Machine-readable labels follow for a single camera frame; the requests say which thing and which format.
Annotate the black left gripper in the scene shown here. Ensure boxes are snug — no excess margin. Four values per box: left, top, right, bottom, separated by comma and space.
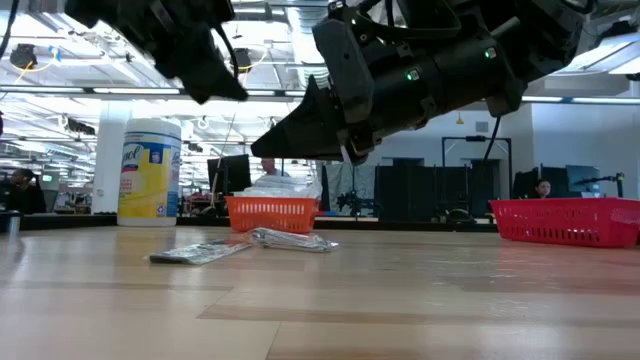
117, 0, 250, 105

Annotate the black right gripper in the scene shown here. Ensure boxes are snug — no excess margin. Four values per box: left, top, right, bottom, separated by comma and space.
250, 17, 445, 167

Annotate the clear bag of cotton swabs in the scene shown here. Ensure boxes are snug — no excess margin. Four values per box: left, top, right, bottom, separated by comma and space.
234, 174, 324, 200

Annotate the black comb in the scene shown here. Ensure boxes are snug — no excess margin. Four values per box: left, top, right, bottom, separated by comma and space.
147, 239, 254, 266

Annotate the person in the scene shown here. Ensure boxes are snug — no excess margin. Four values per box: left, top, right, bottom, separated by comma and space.
532, 178, 554, 200
3, 168, 47, 216
259, 157, 291, 179

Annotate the grey fabric sheet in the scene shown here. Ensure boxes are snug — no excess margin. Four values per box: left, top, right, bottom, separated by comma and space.
322, 162, 376, 216

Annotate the overhead LED light bar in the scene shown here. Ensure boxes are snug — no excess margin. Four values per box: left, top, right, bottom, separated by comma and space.
0, 85, 640, 105

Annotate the orange plastic basket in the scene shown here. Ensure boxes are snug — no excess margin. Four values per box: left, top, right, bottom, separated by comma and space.
225, 195, 321, 234

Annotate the black computer monitor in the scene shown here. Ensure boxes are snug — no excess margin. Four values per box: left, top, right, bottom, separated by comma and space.
207, 153, 252, 196

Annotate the Lysol wipes canister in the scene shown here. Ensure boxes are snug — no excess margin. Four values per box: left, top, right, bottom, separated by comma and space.
117, 118, 183, 227

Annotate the black partition panel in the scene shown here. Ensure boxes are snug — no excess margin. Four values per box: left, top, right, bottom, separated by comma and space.
373, 164, 501, 224

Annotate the white column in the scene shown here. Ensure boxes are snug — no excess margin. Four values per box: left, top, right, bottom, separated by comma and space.
92, 99, 135, 216

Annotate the red plastic basket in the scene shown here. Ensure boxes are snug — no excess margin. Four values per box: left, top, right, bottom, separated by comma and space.
488, 197, 640, 250

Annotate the grey computer monitor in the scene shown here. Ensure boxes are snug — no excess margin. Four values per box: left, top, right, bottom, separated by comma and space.
566, 164, 601, 197

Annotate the black overhead camera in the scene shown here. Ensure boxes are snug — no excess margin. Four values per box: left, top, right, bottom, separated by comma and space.
232, 47, 254, 75
9, 43, 39, 70

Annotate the black metal frame stand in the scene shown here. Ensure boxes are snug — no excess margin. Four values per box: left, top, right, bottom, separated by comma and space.
441, 134, 515, 169
279, 157, 357, 216

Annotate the silver ceiling air duct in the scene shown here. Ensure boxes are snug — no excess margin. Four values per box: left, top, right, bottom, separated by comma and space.
285, 0, 331, 91

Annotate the black aluminium table frame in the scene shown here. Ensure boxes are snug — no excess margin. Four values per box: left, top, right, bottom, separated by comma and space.
0, 209, 496, 234

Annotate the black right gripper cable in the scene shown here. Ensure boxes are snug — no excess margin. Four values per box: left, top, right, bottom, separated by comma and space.
469, 115, 503, 174

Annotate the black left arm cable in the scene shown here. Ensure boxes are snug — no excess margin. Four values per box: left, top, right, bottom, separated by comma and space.
0, 0, 21, 60

